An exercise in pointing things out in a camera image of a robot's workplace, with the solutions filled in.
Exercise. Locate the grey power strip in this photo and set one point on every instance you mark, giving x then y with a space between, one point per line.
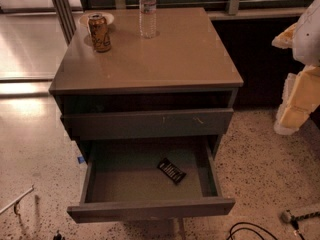
301 213

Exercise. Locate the clear plastic water bottle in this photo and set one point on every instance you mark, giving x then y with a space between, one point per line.
147 18

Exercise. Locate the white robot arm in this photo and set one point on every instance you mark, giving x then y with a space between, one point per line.
306 37

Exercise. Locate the gold beverage can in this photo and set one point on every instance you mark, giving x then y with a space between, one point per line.
98 30

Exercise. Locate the white metal rod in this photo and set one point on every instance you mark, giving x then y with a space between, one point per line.
15 201

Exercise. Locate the blue tape piece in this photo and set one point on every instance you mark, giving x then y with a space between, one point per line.
80 159

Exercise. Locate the closed upper drawer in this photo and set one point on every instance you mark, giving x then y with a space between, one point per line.
147 124

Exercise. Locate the grey drawer cabinet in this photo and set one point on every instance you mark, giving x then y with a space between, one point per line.
184 67

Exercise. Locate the white small plate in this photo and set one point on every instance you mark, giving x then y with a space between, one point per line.
83 20

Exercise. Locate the open middle drawer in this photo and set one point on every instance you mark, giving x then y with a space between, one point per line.
123 182

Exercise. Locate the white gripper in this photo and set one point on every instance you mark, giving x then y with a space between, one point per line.
308 37

